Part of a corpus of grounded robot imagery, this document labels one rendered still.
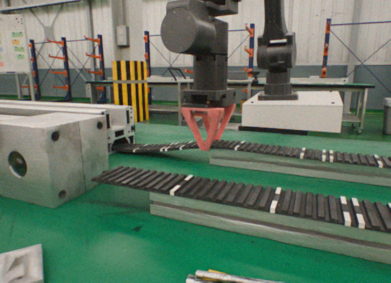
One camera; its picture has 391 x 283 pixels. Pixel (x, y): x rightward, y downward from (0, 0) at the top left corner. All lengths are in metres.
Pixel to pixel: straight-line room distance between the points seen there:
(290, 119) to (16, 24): 5.67
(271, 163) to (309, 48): 7.57
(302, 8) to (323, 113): 7.38
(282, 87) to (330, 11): 7.22
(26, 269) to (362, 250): 0.27
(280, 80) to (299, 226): 0.66
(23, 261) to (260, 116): 0.69
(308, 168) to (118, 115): 0.38
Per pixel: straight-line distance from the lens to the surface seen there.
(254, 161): 0.46
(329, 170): 0.46
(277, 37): 0.86
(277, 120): 0.83
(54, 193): 0.36
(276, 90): 0.88
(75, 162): 0.38
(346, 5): 8.13
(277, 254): 0.27
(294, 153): 0.44
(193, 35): 0.38
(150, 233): 0.29
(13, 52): 6.17
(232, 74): 3.40
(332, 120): 0.82
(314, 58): 7.94
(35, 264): 0.27
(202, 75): 0.45
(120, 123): 0.61
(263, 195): 0.29
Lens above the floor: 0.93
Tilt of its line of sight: 13 degrees down
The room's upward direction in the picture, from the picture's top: straight up
